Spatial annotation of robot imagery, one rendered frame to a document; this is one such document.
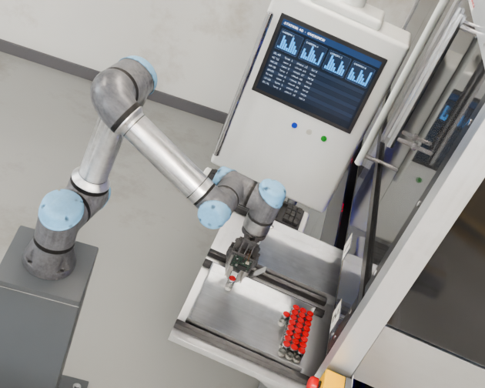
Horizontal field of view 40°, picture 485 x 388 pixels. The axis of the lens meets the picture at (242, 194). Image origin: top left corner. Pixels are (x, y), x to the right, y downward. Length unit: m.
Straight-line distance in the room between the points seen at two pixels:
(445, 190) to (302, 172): 1.23
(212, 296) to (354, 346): 0.48
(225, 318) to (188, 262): 1.51
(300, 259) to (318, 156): 0.48
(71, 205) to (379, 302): 0.87
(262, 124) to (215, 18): 1.95
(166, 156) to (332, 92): 0.95
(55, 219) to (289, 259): 0.79
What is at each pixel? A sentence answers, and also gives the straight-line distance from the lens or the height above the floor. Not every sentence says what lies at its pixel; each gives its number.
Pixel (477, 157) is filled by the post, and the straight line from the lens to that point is 1.39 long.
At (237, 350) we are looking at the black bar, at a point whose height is 0.90.
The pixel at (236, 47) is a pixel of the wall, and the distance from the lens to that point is 4.46.
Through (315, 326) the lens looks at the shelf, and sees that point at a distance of 2.04.
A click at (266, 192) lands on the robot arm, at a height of 1.28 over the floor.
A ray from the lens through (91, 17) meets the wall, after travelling 4.53.
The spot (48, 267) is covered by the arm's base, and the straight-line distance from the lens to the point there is 1.97.
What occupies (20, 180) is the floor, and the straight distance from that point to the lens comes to 3.63.
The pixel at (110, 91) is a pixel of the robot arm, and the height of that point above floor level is 1.41.
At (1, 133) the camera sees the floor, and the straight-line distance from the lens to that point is 3.95.
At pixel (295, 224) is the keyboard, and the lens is 2.49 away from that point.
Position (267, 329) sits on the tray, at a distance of 1.95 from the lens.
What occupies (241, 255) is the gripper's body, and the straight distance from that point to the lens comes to 1.83.
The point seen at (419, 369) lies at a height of 1.13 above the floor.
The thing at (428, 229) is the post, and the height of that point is 1.50.
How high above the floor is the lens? 2.19
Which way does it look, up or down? 33 degrees down
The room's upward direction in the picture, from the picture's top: 23 degrees clockwise
